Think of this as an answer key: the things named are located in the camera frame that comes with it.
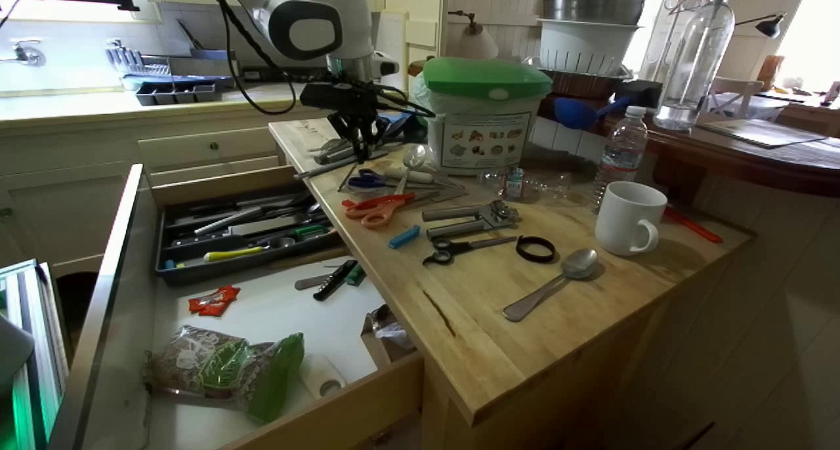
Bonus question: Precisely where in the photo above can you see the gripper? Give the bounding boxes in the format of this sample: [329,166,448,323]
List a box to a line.
[333,79,390,163]

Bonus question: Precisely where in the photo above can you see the heap of cutlery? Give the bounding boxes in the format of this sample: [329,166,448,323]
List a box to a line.
[164,193,329,249]

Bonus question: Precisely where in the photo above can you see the white cabinet drawer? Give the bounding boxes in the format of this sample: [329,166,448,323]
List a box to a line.
[137,127,284,173]

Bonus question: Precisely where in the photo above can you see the wooden drawer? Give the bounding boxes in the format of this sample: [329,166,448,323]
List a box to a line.
[49,163,425,450]

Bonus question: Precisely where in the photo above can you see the grey cutlery holder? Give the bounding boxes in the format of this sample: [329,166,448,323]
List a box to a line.
[155,186,349,287]

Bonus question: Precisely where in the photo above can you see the blue scissors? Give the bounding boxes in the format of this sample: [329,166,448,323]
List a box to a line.
[346,168,389,190]

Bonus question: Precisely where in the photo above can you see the small metal spoon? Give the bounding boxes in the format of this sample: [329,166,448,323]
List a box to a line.
[393,143,429,195]

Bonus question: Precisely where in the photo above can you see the screwdriver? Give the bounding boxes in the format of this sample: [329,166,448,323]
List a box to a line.
[293,150,389,180]

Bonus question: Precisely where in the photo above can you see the orange scissors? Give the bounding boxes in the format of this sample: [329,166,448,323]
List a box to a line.
[341,192,417,230]

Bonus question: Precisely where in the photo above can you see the blue marker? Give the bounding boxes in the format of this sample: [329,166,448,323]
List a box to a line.
[388,224,421,250]

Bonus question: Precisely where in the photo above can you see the white bucket with green lid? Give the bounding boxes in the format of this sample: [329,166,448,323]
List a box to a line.
[419,56,554,176]

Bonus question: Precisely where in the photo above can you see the metal can opener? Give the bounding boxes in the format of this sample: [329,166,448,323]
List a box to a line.
[421,199,523,241]

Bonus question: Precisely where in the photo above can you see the black scissors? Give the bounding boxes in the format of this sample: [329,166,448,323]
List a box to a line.
[421,235,520,266]

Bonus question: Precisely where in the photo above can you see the white lamp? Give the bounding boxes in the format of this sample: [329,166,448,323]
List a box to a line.
[448,10,500,61]

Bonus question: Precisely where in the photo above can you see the small glass bottle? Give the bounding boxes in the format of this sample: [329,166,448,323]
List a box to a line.
[503,166,526,201]

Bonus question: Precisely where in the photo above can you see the clear plastic bag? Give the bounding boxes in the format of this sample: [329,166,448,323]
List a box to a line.
[360,304,418,367]

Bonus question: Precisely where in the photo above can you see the dish rack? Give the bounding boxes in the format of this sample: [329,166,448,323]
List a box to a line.
[104,39,238,107]

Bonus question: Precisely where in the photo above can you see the blue ladle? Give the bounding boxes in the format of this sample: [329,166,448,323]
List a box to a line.
[553,95,632,131]

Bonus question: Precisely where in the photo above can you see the red packets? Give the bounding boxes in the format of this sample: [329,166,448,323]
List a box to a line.
[188,284,242,317]

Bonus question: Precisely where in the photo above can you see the dark baking tray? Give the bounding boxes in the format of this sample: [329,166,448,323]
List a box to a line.
[530,62,635,101]

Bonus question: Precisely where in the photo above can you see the white colander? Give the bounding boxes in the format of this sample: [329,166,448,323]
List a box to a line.
[537,18,644,78]

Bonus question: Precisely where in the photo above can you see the white tape roll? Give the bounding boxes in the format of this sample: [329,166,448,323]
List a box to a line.
[299,354,347,399]

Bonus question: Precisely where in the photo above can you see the large metal spoon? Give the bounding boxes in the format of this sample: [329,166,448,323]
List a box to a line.
[502,248,600,323]

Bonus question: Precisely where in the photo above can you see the plastic water bottle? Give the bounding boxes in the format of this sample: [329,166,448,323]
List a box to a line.
[590,105,650,213]

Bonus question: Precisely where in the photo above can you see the metal bowl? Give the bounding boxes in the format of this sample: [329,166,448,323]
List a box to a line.
[541,0,650,26]

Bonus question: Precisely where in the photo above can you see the white mug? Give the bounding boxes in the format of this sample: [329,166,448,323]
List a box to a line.
[595,180,669,258]

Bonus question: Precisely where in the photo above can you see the green bag of grains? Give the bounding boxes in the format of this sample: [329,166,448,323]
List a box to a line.
[143,325,306,425]

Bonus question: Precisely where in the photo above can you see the black box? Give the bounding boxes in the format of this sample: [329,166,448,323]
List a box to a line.
[613,79,664,110]

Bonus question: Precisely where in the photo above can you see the window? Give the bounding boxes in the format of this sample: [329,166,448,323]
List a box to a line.
[773,0,840,91]
[0,0,162,25]

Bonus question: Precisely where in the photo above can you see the orange pen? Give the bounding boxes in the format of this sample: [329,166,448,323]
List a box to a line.
[663,205,725,245]

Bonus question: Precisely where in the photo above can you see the tall clear glass bottle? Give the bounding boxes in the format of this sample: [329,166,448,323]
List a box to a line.
[654,0,736,132]

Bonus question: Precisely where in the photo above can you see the tap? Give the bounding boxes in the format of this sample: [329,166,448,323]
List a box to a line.
[0,39,47,68]

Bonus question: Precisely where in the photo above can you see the wooden chair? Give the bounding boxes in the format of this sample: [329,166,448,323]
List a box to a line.
[707,76,766,120]

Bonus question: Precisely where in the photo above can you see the round wooden table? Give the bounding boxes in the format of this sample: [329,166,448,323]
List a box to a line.
[646,94,840,199]

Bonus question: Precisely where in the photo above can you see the grey placemat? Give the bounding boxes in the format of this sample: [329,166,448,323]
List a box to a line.
[696,118,828,150]

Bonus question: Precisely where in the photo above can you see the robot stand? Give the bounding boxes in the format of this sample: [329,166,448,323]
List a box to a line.
[0,260,70,450]

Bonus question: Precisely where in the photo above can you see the black desk lamp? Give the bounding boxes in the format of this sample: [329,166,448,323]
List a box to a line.
[734,13,787,40]

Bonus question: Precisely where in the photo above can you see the white handled knife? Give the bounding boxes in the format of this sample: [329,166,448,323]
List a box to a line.
[373,164,435,184]

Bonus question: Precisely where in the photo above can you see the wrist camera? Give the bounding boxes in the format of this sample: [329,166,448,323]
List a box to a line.
[299,81,368,112]

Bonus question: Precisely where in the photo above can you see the yellow handled peeler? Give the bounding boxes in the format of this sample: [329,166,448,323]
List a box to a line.
[203,246,264,263]

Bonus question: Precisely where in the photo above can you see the black ring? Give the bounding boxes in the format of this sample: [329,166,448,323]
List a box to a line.
[515,235,558,264]

